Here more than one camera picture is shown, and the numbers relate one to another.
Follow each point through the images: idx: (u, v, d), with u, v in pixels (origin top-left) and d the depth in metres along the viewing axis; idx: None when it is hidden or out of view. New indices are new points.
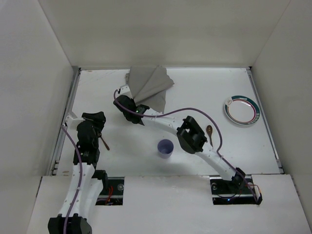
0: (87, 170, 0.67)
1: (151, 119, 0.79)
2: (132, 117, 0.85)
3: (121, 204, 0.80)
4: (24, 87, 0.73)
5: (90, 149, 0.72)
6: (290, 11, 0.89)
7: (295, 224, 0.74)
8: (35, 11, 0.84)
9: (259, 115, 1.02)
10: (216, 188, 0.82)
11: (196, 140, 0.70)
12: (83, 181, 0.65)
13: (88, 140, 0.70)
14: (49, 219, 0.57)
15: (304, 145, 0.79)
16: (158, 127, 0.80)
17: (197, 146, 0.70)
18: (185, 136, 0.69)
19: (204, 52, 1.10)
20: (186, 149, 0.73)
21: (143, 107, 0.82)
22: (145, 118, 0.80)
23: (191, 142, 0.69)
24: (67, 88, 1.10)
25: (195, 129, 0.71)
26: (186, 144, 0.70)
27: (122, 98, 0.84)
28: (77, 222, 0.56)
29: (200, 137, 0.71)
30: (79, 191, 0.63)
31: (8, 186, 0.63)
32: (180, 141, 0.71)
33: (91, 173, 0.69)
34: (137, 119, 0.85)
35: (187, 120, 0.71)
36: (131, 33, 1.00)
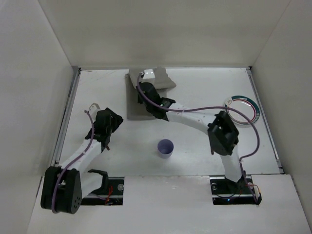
0: (95, 144, 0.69)
1: (178, 114, 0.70)
2: (156, 110, 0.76)
3: (121, 204, 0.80)
4: (24, 87, 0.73)
5: (102, 132, 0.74)
6: (290, 11, 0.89)
7: (295, 223, 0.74)
8: (35, 11, 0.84)
9: (259, 115, 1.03)
10: (216, 188, 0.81)
11: (230, 140, 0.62)
12: (90, 149, 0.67)
13: (103, 123, 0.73)
14: (49, 166, 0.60)
15: (304, 145, 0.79)
16: (185, 123, 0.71)
17: (230, 146, 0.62)
18: (219, 134, 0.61)
19: (204, 52, 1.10)
20: (217, 149, 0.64)
21: (167, 101, 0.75)
22: (171, 112, 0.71)
23: (224, 141, 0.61)
24: (67, 88, 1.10)
25: (228, 127, 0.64)
26: (218, 144, 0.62)
27: (148, 86, 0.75)
28: (72, 177, 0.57)
29: (234, 136, 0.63)
30: (83, 154, 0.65)
31: (8, 186, 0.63)
32: (211, 139, 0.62)
33: (98, 148, 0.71)
34: (160, 114, 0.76)
35: (220, 115, 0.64)
36: (131, 32, 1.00)
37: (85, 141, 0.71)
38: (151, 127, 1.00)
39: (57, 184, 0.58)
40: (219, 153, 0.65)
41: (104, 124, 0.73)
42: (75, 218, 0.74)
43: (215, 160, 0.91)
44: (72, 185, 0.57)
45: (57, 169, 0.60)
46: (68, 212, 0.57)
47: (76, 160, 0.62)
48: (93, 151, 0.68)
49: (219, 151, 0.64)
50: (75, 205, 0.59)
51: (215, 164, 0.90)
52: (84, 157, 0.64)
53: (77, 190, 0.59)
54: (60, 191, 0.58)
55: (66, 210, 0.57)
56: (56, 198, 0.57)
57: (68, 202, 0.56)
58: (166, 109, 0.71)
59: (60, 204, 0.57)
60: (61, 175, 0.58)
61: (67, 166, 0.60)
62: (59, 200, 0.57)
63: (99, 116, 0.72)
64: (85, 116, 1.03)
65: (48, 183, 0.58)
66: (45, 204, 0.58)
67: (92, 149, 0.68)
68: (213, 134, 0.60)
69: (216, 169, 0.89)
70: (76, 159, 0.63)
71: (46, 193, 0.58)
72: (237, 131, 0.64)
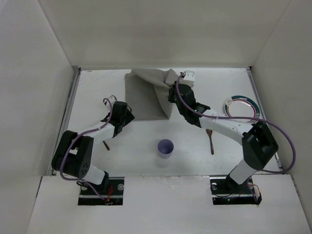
0: (109, 126, 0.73)
1: (211, 120, 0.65)
2: (189, 115, 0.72)
3: (121, 204, 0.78)
4: (24, 87, 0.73)
5: (116, 120, 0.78)
6: (290, 11, 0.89)
7: (295, 223, 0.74)
8: (35, 11, 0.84)
9: (259, 115, 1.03)
10: (216, 188, 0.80)
11: (266, 153, 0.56)
12: (106, 127, 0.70)
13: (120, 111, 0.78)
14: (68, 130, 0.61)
15: (303, 145, 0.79)
16: (217, 130, 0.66)
17: (266, 160, 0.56)
18: (254, 144, 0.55)
19: (204, 52, 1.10)
20: (250, 162, 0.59)
21: (202, 107, 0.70)
22: (204, 118, 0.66)
23: (260, 152, 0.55)
24: (67, 88, 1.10)
25: (265, 139, 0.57)
26: (252, 154, 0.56)
27: (186, 89, 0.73)
28: (87, 141, 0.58)
29: (271, 150, 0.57)
30: (98, 129, 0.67)
31: (8, 186, 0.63)
32: (244, 149, 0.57)
33: (111, 131, 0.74)
34: (193, 120, 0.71)
35: (257, 125, 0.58)
36: (131, 32, 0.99)
37: (100, 122, 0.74)
38: (151, 127, 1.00)
39: (68, 149, 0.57)
40: (252, 166, 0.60)
41: (119, 112, 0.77)
42: (75, 218, 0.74)
43: (215, 160, 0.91)
44: (86, 148, 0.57)
45: (73, 134, 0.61)
46: (76, 175, 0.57)
47: (90, 131, 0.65)
48: (107, 131, 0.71)
49: (253, 165, 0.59)
50: (83, 171, 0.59)
51: (215, 164, 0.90)
52: (99, 132, 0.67)
53: (87, 156, 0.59)
54: (71, 154, 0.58)
55: (74, 174, 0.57)
56: (67, 160, 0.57)
57: (78, 163, 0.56)
58: (200, 115, 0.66)
59: (70, 165, 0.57)
60: (75, 140, 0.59)
61: (83, 134, 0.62)
62: (69, 161, 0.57)
63: (118, 105, 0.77)
64: (85, 116, 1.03)
65: (63, 144, 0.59)
66: (55, 165, 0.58)
67: (107, 129, 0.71)
68: (247, 143, 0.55)
69: (216, 169, 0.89)
70: (92, 130, 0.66)
71: (58, 153, 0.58)
72: (276, 146, 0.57)
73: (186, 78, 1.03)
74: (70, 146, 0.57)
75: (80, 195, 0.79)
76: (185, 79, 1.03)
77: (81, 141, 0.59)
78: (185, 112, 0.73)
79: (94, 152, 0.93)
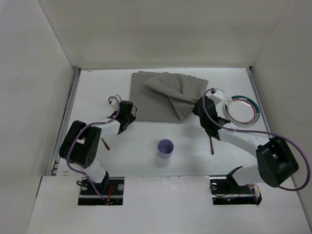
0: (115, 122, 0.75)
1: (229, 133, 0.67)
2: (210, 127, 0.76)
3: (121, 204, 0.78)
4: (24, 87, 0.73)
5: (121, 117, 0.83)
6: (290, 11, 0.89)
7: (295, 224, 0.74)
8: (35, 11, 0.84)
9: (259, 116, 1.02)
10: (216, 188, 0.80)
11: (283, 170, 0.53)
12: (113, 123, 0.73)
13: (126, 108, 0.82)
14: (76, 121, 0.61)
15: (303, 145, 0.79)
16: (235, 144, 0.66)
17: (283, 178, 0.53)
18: (268, 157, 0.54)
19: (204, 52, 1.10)
20: (266, 178, 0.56)
21: (223, 121, 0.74)
22: (223, 130, 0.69)
23: (275, 168, 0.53)
24: (67, 88, 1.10)
25: (283, 156, 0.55)
26: (267, 169, 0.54)
27: (209, 102, 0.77)
28: (95, 131, 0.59)
29: (289, 168, 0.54)
30: (105, 122, 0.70)
31: (8, 186, 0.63)
32: (260, 164, 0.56)
33: (116, 128, 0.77)
34: (213, 132, 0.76)
35: (274, 140, 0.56)
36: (131, 32, 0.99)
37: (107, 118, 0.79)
38: (151, 127, 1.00)
39: (76, 138, 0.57)
40: (269, 184, 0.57)
41: (125, 110, 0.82)
42: (75, 218, 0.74)
43: (215, 161, 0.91)
44: (93, 138, 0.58)
45: (82, 124, 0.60)
46: (83, 163, 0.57)
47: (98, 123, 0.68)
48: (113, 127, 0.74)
49: (269, 182, 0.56)
50: (89, 160, 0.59)
51: (215, 164, 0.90)
52: (106, 125, 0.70)
53: (94, 146, 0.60)
54: (79, 143, 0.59)
55: (80, 162, 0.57)
56: (74, 148, 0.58)
57: (85, 151, 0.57)
58: (219, 126, 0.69)
59: (76, 154, 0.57)
60: (84, 130, 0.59)
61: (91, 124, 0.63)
62: (76, 149, 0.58)
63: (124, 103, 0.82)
64: (85, 116, 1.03)
65: (71, 133, 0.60)
66: (63, 152, 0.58)
67: (113, 125, 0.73)
68: (261, 156, 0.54)
69: (216, 169, 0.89)
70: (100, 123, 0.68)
71: (67, 141, 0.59)
72: (296, 165, 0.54)
73: (215, 96, 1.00)
74: (78, 135, 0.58)
75: (81, 195, 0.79)
76: (214, 96, 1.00)
77: (89, 131, 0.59)
78: (205, 124, 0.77)
79: None
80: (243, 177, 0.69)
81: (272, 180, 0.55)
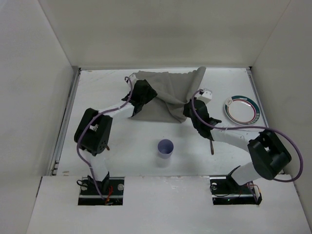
0: (129, 106, 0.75)
1: (221, 131, 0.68)
2: (203, 129, 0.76)
3: (121, 204, 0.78)
4: (24, 87, 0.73)
5: (136, 99, 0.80)
6: (290, 11, 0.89)
7: (295, 224, 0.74)
8: (36, 12, 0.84)
9: (259, 116, 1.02)
10: (216, 188, 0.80)
11: (276, 162, 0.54)
12: (125, 107, 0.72)
13: (140, 90, 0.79)
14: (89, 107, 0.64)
15: (303, 144, 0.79)
16: (228, 141, 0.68)
17: (276, 169, 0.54)
18: (260, 150, 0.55)
19: (204, 52, 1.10)
20: (261, 171, 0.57)
21: (214, 121, 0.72)
22: (216, 130, 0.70)
23: (267, 159, 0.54)
24: (67, 88, 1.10)
25: (275, 147, 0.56)
26: (260, 162, 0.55)
27: (200, 104, 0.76)
28: (106, 120, 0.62)
29: (282, 160, 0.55)
30: (118, 109, 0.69)
31: (8, 186, 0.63)
32: (252, 157, 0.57)
33: (129, 111, 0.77)
34: (206, 133, 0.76)
35: (264, 133, 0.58)
36: (131, 32, 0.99)
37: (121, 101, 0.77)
38: (151, 127, 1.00)
39: (87, 126, 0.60)
40: (264, 176, 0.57)
41: (140, 92, 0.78)
42: (75, 218, 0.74)
43: (215, 161, 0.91)
44: (105, 126, 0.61)
45: (94, 112, 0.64)
46: (95, 150, 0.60)
47: (111, 110, 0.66)
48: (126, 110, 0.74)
49: (264, 174, 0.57)
50: (101, 147, 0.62)
51: (215, 164, 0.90)
52: (118, 111, 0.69)
53: (106, 134, 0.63)
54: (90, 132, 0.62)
55: (93, 148, 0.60)
56: (86, 137, 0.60)
57: (97, 141, 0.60)
58: (211, 126, 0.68)
59: (89, 141, 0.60)
60: (96, 118, 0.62)
61: (103, 111, 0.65)
62: (89, 138, 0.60)
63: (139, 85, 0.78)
64: None
65: (83, 122, 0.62)
66: (77, 138, 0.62)
67: (126, 109, 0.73)
68: (253, 149, 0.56)
69: (216, 169, 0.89)
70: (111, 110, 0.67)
71: (80, 128, 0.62)
72: (288, 156, 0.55)
73: (203, 96, 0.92)
74: (90, 122, 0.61)
75: (80, 195, 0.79)
76: (202, 97, 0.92)
77: (101, 119, 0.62)
78: (198, 126, 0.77)
79: None
80: (243, 177, 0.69)
81: (266, 172, 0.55)
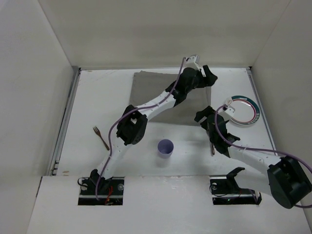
0: (169, 100, 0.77)
1: (239, 150, 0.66)
2: (220, 144, 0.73)
3: (121, 204, 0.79)
4: (24, 87, 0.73)
5: (181, 89, 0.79)
6: (290, 11, 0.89)
7: (295, 224, 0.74)
8: (35, 11, 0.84)
9: (259, 116, 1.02)
10: (216, 188, 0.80)
11: (296, 190, 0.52)
12: (164, 103, 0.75)
13: (185, 82, 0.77)
14: (129, 105, 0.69)
15: (303, 144, 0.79)
16: (245, 162, 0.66)
17: (296, 198, 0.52)
18: (281, 177, 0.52)
19: (204, 52, 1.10)
20: (279, 197, 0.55)
21: (232, 138, 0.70)
22: (233, 148, 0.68)
23: (288, 188, 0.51)
24: (67, 88, 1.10)
25: (296, 176, 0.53)
26: (279, 188, 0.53)
27: (220, 119, 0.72)
28: (140, 120, 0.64)
29: (303, 190, 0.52)
30: (156, 106, 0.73)
31: (8, 186, 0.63)
32: (272, 183, 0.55)
33: (171, 103, 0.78)
34: (223, 149, 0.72)
35: (285, 159, 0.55)
36: (131, 32, 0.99)
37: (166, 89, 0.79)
38: (152, 127, 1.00)
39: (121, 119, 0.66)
40: (282, 203, 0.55)
41: (185, 84, 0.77)
42: (75, 218, 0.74)
43: (215, 161, 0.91)
44: (141, 122, 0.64)
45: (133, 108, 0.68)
46: (129, 141, 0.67)
47: (149, 108, 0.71)
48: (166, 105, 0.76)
49: (282, 201, 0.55)
50: (136, 139, 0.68)
51: (215, 164, 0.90)
52: (156, 108, 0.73)
53: (142, 130, 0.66)
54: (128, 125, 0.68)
55: (128, 139, 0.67)
56: (124, 128, 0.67)
57: (132, 135, 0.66)
58: (229, 144, 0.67)
59: (126, 133, 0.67)
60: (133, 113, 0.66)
61: (140, 108, 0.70)
62: (126, 130, 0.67)
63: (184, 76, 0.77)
64: (85, 116, 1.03)
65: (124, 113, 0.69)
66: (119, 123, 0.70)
67: (165, 104, 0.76)
68: (272, 175, 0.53)
69: (216, 169, 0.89)
70: (149, 107, 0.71)
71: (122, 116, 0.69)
72: (310, 186, 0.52)
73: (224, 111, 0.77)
74: (125, 116, 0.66)
75: (80, 195, 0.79)
76: (224, 113, 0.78)
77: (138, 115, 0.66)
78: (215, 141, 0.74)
79: (94, 152, 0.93)
80: (244, 178, 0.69)
81: (285, 200, 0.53)
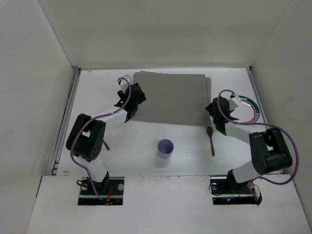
0: (123, 111, 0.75)
1: (233, 126, 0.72)
2: (219, 123, 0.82)
3: (121, 204, 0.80)
4: (24, 87, 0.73)
5: (129, 106, 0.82)
6: (290, 11, 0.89)
7: (295, 224, 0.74)
8: (36, 11, 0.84)
9: (259, 115, 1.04)
10: (216, 188, 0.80)
11: (274, 160, 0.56)
12: (119, 113, 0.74)
13: (132, 96, 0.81)
14: (80, 114, 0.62)
15: (303, 144, 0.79)
16: (238, 137, 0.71)
17: (272, 166, 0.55)
18: (260, 143, 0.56)
19: (204, 52, 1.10)
20: (256, 165, 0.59)
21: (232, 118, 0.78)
22: (229, 124, 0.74)
23: (265, 154, 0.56)
24: (66, 88, 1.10)
25: (277, 147, 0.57)
26: (257, 154, 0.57)
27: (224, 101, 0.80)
28: (100, 124, 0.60)
29: (280, 161, 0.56)
30: (110, 114, 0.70)
31: (8, 186, 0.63)
32: (252, 147, 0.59)
33: (123, 117, 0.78)
34: (221, 127, 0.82)
35: (270, 130, 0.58)
36: (131, 31, 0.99)
37: (114, 107, 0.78)
38: (151, 127, 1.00)
39: (80, 132, 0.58)
40: (258, 170, 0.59)
41: (132, 98, 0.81)
42: (75, 218, 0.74)
43: (215, 161, 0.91)
44: (99, 129, 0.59)
45: (87, 117, 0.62)
46: (88, 156, 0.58)
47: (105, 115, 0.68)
48: (118, 117, 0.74)
49: (258, 168, 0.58)
50: (94, 153, 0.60)
51: (215, 164, 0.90)
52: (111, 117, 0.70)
53: (100, 139, 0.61)
54: (83, 138, 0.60)
55: (86, 155, 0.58)
56: (78, 143, 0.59)
57: (90, 146, 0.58)
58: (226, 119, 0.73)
59: (82, 147, 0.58)
60: (89, 122, 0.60)
61: (96, 117, 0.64)
62: (82, 143, 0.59)
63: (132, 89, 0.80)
64: None
65: (75, 127, 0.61)
66: (69, 145, 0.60)
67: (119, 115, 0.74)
68: (253, 140, 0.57)
69: (216, 169, 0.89)
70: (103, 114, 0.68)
71: (72, 135, 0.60)
72: (288, 159, 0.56)
73: (232, 99, 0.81)
74: (83, 127, 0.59)
75: (80, 195, 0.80)
76: (231, 101, 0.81)
77: (94, 124, 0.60)
78: (216, 119, 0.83)
79: None
80: (242, 173, 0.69)
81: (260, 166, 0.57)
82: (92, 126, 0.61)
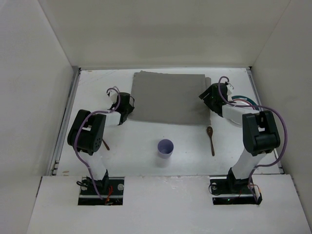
0: (117, 113, 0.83)
1: (229, 107, 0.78)
2: (217, 106, 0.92)
3: (121, 204, 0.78)
4: (24, 87, 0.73)
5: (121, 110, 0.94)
6: (290, 11, 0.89)
7: (295, 224, 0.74)
8: (36, 11, 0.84)
9: None
10: (216, 188, 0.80)
11: (263, 139, 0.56)
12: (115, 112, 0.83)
13: (123, 101, 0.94)
14: (79, 110, 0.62)
15: (303, 144, 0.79)
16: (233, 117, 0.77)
17: (261, 145, 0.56)
18: (251, 122, 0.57)
19: (204, 52, 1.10)
20: (246, 144, 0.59)
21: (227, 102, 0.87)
22: (226, 106, 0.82)
23: (255, 133, 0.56)
24: (67, 88, 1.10)
25: (268, 129, 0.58)
26: (247, 133, 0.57)
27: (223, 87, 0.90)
28: (100, 118, 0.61)
29: (269, 141, 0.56)
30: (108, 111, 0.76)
31: (8, 186, 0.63)
32: (243, 127, 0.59)
33: (118, 118, 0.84)
34: (219, 110, 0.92)
35: (263, 113, 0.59)
36: (131, 31, 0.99)
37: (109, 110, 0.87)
38: (151, 127, 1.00)
39: (81, 126, 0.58)
40: (247, 149, 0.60)
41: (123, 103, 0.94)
42: (75, 218, 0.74)
43: (215, 161, 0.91)
44: (100, 122, 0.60)
45: (87, 112, 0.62)
46: (91, 148, 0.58)
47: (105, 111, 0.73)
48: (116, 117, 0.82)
49: (247, 147, 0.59)
50: (97, 145, 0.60)
51: (215, 164, 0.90)
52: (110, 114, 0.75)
53: (101, 131, 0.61)
54: (84, 132, 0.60)
55: (88, 147, 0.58)
56: (80, 136, 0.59)
57: (92, 137, 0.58)
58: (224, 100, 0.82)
59: (84, 141, 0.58)
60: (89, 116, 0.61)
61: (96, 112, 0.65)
62: (84, 136, 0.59)
63: (122, 96, 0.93)
64: None
65: (76, 121, 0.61)
66: (71, 140, 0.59)
67: (116, 115, 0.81)
68: (245, 120, 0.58)
69: (216, 169, 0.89)
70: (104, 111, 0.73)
71: (73, 130, 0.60)
72: (277, 140, 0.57)
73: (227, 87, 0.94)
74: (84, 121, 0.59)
75: (80, 195, 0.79)
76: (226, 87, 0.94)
77: (94, 117, 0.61)
78: (214, 103, 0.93)
79: None
80: (242, 168, 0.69)
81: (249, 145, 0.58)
82: (92, 119, 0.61)
